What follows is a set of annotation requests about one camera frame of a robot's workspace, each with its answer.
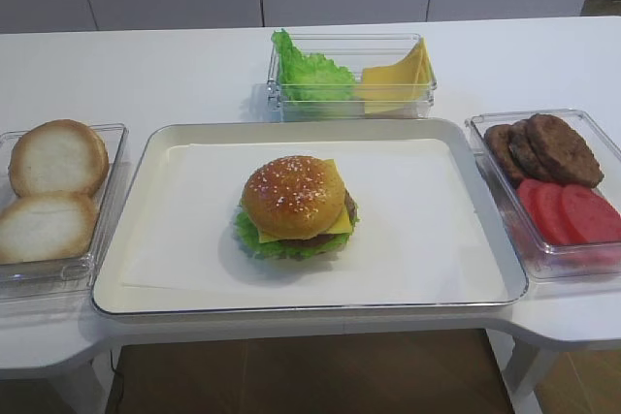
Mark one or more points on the rear bun half in bin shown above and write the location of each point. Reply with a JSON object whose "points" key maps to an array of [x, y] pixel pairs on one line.
{"points": [[59, 156]]}

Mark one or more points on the left red tomato slice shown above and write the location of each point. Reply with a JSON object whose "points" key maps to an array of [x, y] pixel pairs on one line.
{"points": [[526, 194]]}

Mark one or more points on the clear bin lettuce and cheese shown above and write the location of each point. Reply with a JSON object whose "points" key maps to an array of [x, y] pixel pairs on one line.
{"points": [[355, 52]]}

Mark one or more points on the front brown patty in bin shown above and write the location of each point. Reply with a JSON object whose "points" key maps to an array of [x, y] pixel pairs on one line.
{"points": [[562, 151]]}

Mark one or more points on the brown patty in bin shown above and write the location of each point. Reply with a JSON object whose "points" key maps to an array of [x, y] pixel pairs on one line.
{"points": [[524, 155], [562, 151], [497, 138]]}

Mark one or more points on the green lettuce in bin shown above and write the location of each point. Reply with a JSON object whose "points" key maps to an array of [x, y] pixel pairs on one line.
{"points": [[310, 77]]}

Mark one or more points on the red tomato slice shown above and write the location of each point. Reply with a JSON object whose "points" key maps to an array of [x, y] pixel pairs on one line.
{"points": [[526, 194], [589, 217], [549, 217]]}

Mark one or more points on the middle brown patty in bin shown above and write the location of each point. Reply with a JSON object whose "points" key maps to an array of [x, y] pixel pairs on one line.
{"points": [[524, 155]]}

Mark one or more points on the front red tomato slice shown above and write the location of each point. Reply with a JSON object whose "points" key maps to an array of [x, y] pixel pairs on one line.
{"points": [[589, 217]]}

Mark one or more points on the yellow cheese slices in bin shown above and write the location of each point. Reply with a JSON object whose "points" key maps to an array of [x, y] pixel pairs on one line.
{"points": [[391, 87]]}

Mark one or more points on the clear bin with buns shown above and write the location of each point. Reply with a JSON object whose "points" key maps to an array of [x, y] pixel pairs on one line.
{"points": [[30, 279]]}

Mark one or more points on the clear bin patties and tomatoes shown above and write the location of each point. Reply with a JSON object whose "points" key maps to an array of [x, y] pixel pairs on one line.
{"points": [[541, 259]]}

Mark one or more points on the white rectangular serving tray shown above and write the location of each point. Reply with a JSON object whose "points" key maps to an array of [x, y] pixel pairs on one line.
{"points": [[428, 234]]}

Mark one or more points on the middle red tomato slice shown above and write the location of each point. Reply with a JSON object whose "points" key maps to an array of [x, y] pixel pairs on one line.
{"points": [[549, 217]]}

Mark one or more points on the lower bun half in bin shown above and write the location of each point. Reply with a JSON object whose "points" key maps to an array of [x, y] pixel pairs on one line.
{"points": [[47, 227]]}

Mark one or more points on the brown burger patty on burger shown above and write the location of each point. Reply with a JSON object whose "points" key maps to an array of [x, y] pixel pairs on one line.
{"points": [[324, 239]]}

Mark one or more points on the left brown patty in bin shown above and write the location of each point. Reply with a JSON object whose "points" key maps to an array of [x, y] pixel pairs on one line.
{"points": [[497, 138]]}

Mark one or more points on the green lettuce leaf on burger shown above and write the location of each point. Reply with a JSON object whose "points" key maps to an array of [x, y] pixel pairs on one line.
{"points": [[249, 236]]}

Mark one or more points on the bun half in bin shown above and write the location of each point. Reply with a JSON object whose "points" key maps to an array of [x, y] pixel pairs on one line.
{"points": [[59, 156], [47, 227]]}

